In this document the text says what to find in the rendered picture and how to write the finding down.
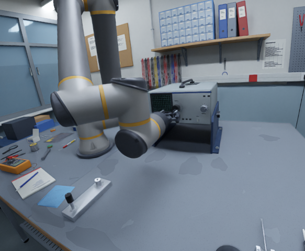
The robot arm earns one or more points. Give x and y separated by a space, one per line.
110 104

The grey round knob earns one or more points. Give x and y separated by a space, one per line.
204 108

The blue cloth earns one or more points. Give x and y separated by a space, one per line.
55 196

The solder spool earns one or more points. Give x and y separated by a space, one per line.
34 147

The red white screwdriver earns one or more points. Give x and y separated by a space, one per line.
68 144

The blue pen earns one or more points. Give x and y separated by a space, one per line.
28 181

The white paper notice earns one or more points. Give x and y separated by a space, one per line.
273 53

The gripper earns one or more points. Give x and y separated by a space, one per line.
173 116

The grey oscilloscope body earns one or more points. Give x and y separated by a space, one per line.
189 102

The silver thin rod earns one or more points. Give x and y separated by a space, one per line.
263 232

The dark grey round base plate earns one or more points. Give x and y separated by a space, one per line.
107 151

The grey parts plate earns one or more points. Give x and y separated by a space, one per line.
89 197

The cork notice board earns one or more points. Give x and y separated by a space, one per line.
124 47

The dark grey box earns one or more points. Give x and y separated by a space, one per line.
18 127

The blue box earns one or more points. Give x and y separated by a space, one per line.
45 126

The white notebook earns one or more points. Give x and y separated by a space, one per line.
37 185

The white wall trunking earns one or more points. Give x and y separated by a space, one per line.
277 78

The wooden wall shelf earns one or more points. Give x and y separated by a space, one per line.
209 41

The blue metal stand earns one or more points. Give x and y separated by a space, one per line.
216 130

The small silver knob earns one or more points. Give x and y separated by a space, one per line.
97 182

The brown cardboard box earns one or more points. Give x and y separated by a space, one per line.
42 118

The large black knob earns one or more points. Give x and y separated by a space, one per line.
68 198

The window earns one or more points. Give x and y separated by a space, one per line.
8 65

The red pliers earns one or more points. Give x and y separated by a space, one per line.
301 22

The dark round object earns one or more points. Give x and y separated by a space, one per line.
227 248

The small white box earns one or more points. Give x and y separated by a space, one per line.
33 138

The blue binder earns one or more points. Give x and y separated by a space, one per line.
222 22

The blue drawer cabinet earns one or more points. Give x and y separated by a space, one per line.
186 24

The grey mat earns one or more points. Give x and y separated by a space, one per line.
59 137

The grey binder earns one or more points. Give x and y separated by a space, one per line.
231 21

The black magnifier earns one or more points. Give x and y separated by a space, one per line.
11 148

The red binder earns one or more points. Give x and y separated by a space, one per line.
242 19

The orange multimeter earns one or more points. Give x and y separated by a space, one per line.
15 165

